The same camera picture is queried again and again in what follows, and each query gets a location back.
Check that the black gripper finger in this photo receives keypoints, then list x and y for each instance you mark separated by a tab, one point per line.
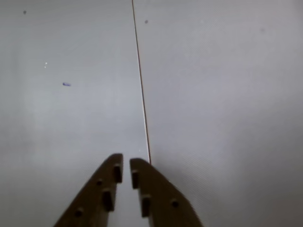
94	198
163	203

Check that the dark gray mat under cardboard box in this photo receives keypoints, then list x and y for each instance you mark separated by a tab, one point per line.
225	94

